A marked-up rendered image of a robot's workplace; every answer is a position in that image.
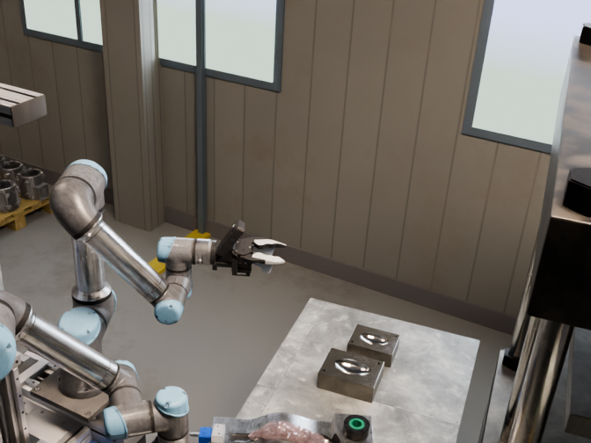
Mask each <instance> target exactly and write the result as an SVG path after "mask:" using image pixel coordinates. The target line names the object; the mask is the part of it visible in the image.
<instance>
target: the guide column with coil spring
mask: <svg viewBox="0 0 591 443"><path fill-rule="evenodd" d="M540 319H541V318H537V317H533V316H531V317H530V319H529V326H528V328H527V332H526V336H525V339H524V343H523V347H522V353H521V357H520V360H519V364H518V367H517V371H516V375H515V378H514V385H513V388H512V392H511V396H510V399H509V402H508V406H507V412H506V416H505V419H504V423H503V426H502V430H501V434H500V439H501V441H502V442H503V443H508V440H509V437H510V433H511V430H512V426H513V422H514V417H515V413H516V410H517V406H518V403H519V399H520V396H521V392H522V386H523V383H524V380H525V376H526V373H527V369H528V365H529V360H530V356H531V353H532V349H533V345H534V342H535V339H536V333H537V329H538V325H539V322H540Z"/></svg>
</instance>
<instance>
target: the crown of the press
mask: <svg viewBox="0 0 591 443"><path fill-rule="evenodd" d="M526 312H527V315H528V316H533V317H537V318H541V319H544V320H548V321H553V322H556V323H562V324H566V325H571V326H574V327H578V328H582V329H585V330H591V23H584V24H583V26H582V29H581V33H580V36H574V37H573V43H572V47H571V51H570V54H569V58H568V63H567V66H566V70H565V77H564V81H563V84H562V88H561V92H560V96H559V102H558V112H557V118H556V124H555V130H554V135H553V142H552V147H551V158H550V163H549V170H548V175H547V181H546V187H545V193H544V203H543V209H542V214H541V221H540V226H539V232H538V238H537V243H536V254H535V260H534V265H533V272H532V277H531V283H530V289H529V299H528V305H527V311H526Z"/></svg>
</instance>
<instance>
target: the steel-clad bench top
mask: <svg viewBox="0 0 591 443"><path fill-rule="evenodd" d="M357 324H360V325H364V326H368V327H371V328H374V329H378V330H384V331H388V332H391V333H395V334H398V335H400V339H399V346H398V350H397V353H396V355H395V358H394V360H393V362H392V365H391V367H383V378H382V379H381V382H380V384H379V386H378V389H377V391H376V394H375V397H374V399H373V402H372V403H367V402H364V401H361V400H358V399H355V398H352V397H349V396H343V395H340V394H337V393H333V392H331V391H327V390H324V389H319V388H317V374H318V371H319V369H320V367H321V366H322V364H323V362H324V360H325V358H326V356H327V354H328V352H329V351H330V349H331V348H335V349H339V350H341V351H345V352H346V351H347V343H348V341H349V339H350V337H351V336H352V334H353V332H354V329H355V327H356V325H357ZM479 342H480V340H476V339H474V338H467V337H464V336H460V335H457V334H453V333H449V332H446V331H442V330H436V329H432V328H428V327H425V326H421V325H417V324H414V323H408V322H404V321H400V320H397V319H393V318H389V317H386V316H379V315H376V314H372V313H369V312H366V311H362V310H358V309H352V308H349V307H345V306H341V305H338V304H334V303H330V302H327V301H320V300H317V299H313V298H310V300H309V301H308V303H307V305H306V306H305V308H304V309H303V312H302V313H301V315H300V316H299V317H298V319H297V320H296V322H295V324H294V326H293V327H292V329H291V330H290V332H289V334H288V335H287V336H286V338H285V340H284V341H283V343H282V344H281V347H280V348H279V350H278V351H277V353H276V354H275V355H274V357H273V359H272V361H271V362H270V364H269V365H268V367H267V368H266V371H265V372H264V373H263V374H262V376H261V378H260V379H259V381H258V383H257V385H256V386H255V388H254V389H253V391H252V392H251V394H250V395H249V397H248V399H247V400H246V402H245V403H244V406H243V407H242V409H241V410H240V411H239V413H238V414H237V416H236V418H240V419H252V418H258V417H261V416H264V415H267V414H270V413H274V412H287V413H291V414H295V415H297V416H301V417H304V418H309V419H313V420H317V421H326V422H332V419H333V416H334V414H335V413H341V414H354V415H365V416H372V426H373V442H374V443H456V438H457V434H458V431H459V427H460V423H461V419H462V415H463V409H464V405H465V401H466V397H467V394H468V389H469V386H470V382H471V376H472V371H473V367H474V364H475V360H476V357H477V352H478V346H479Z"/></svg>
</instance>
